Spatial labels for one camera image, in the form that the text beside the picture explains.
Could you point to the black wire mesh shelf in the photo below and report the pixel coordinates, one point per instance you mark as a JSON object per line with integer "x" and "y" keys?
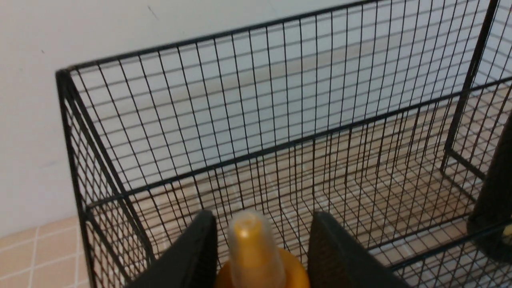
{"x": 384, "y": 113}

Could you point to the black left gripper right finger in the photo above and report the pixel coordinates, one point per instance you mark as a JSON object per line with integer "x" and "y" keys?
{"x": 337, "y": 260}

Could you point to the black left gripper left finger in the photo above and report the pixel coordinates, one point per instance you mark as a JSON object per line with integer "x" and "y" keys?
{"x": 188, "y": 263}

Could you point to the dark vinegar bottle gold cap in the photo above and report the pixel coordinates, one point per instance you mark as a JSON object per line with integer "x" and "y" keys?
{"x": 493, "y": 206}

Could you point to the red ketchup bottle yellow cap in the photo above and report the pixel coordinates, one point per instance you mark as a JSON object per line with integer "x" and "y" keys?
{"x": 255, "y": 260}

